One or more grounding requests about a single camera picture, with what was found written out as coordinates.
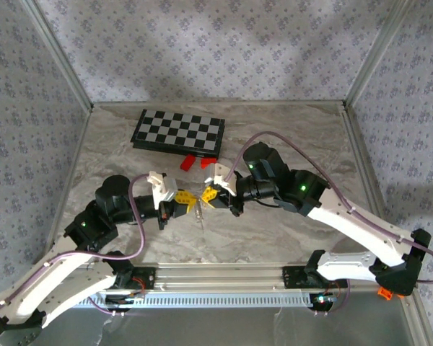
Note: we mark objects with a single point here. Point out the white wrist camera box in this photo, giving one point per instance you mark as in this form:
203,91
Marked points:
220,178
164,189

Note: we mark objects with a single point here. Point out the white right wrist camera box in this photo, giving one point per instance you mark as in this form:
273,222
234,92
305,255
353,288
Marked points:
220,178

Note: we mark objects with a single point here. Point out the aluminium frame side rail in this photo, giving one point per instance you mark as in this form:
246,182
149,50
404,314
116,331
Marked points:
368,169
77,151

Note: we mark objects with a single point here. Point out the orange plastic clip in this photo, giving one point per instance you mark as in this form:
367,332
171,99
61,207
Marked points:
386,292

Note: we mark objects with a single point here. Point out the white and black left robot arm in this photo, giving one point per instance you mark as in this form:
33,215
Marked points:
57,274

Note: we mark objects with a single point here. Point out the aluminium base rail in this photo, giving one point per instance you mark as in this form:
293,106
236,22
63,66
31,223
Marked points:
220,275

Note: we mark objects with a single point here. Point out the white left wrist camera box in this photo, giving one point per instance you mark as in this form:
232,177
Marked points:
164,189

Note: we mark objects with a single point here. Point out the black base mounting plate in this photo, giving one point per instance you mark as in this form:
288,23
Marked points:
146,277
294,277

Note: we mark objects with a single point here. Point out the aluminium frame corner post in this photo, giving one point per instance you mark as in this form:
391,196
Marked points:
379,50
57,54

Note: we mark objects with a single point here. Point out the small control board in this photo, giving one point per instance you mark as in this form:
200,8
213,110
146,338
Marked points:
324,301
124,301

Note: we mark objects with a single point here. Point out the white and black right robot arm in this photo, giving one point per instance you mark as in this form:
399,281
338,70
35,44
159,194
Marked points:
353,223

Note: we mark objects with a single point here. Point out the aluminium frame back rail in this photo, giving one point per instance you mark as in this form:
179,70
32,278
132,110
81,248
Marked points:
220,104

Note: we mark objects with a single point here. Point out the red block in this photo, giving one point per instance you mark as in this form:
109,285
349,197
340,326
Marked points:
208,163
187,163

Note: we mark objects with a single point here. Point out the clear thin tube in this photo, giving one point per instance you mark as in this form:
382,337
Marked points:
200,214

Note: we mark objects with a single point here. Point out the black and grey chessboard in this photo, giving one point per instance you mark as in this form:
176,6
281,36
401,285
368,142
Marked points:
178,131

